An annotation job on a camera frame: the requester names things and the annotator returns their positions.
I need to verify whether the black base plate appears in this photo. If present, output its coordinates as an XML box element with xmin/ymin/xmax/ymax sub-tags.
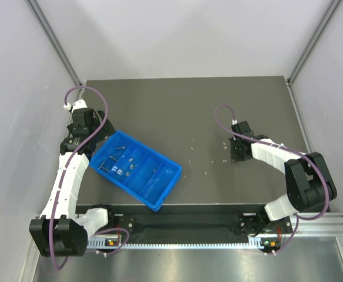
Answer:
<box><xmin>112</xmin><ymin>213</ymin><xmax>263</xmax><ymax>235</ymax></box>

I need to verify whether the slotted cable duct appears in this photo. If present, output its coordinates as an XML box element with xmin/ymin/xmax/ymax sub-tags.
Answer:
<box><xmin>86</xmin><ymin>234</ymin><xmax>281</xmax><ymax>250</ymax></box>

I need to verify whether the blue compartment bin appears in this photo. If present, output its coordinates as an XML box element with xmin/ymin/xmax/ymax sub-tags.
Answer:
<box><xmin>90</xmin><ymin>131</ymin><xmax>182</xmax><ymax>212</ymax></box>

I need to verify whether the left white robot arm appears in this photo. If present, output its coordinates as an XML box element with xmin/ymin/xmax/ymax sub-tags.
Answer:
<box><xmin>29</xmin><ymin>99</ymin><xmax>115</xmax><ymax>257</ymax></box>

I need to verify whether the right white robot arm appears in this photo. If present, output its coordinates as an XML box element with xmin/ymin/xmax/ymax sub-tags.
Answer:
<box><xmin>230</xmin><ymin>120</ymin><xmax>337</xmax><ymax>230</ymax></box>

